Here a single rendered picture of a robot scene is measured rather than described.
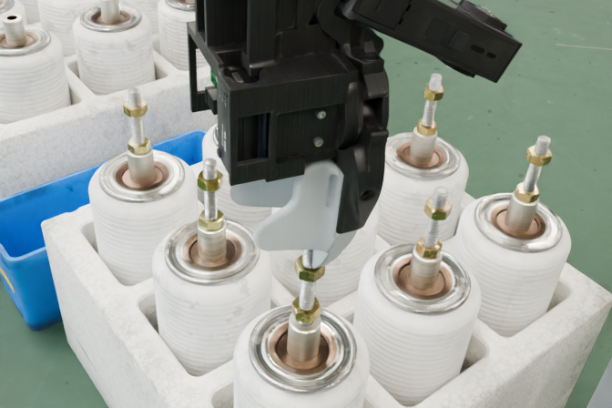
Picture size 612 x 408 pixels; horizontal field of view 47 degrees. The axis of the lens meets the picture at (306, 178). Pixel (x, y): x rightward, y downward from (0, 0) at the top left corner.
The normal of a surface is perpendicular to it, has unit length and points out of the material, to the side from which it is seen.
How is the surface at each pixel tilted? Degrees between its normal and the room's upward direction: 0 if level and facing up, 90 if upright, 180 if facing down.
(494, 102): 0
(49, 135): 90
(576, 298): 0
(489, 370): 0
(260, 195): 89
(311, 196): 91
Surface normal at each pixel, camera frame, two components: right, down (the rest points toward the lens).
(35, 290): 0.62, 0.53
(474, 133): 0.06, -0.79
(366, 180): 0.39, 0.55
